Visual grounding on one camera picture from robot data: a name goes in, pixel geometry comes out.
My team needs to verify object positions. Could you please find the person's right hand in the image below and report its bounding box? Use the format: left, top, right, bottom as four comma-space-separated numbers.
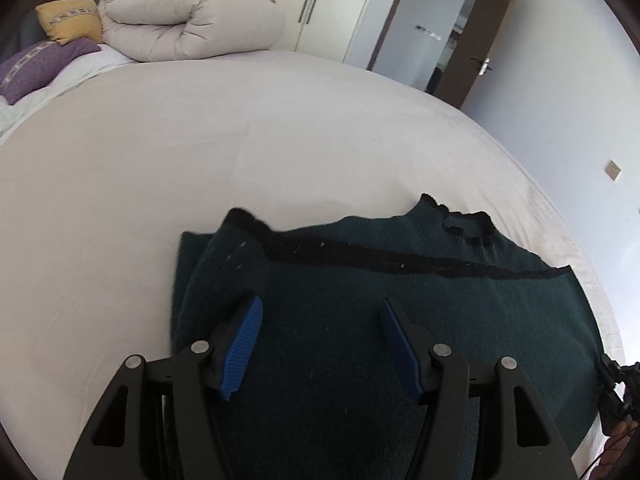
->
597, 417, 640, 480

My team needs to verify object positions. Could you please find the brown door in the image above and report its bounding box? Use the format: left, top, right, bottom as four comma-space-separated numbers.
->
425, 0, 524, 111

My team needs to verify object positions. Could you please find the bed with white sheet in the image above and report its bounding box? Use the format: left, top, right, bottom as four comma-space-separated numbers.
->
0, 47, 627, 480

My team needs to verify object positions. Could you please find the yellow patterned pillow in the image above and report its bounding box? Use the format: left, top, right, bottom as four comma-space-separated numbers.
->
35, 0, 104, 45

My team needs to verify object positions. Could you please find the white smooth pillow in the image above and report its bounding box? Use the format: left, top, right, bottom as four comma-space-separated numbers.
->
37, 44, 139, 97

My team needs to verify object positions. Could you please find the dark green sweater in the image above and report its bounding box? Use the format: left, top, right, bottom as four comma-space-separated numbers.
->
170, 192, 609, 480

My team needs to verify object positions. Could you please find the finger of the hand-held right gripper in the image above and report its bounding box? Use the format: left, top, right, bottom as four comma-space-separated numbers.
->
597, 352, 625, 392

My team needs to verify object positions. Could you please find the brown door frame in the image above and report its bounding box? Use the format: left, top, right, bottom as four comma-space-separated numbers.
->
366, 0, 487, 73

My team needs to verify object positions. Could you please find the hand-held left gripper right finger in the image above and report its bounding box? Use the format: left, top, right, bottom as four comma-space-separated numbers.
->
378, 297, 579, 480

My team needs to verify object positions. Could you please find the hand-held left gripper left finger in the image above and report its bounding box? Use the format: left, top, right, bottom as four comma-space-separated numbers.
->
62, 294, 265, 480

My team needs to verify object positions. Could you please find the cream wardrobe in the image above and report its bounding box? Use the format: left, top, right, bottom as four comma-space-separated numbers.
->
225, 0, 418, 65

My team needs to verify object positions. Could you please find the folded beige duvet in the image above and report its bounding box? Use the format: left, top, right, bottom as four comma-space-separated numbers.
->
98, 0, 287, 63

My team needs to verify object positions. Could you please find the white crinkled pillow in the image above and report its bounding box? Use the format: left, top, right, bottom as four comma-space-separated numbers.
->
0, 94, 32, 137

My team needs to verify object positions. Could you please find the purple patterned pillow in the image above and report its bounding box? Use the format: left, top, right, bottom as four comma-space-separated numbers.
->
0, 38, 102, 106

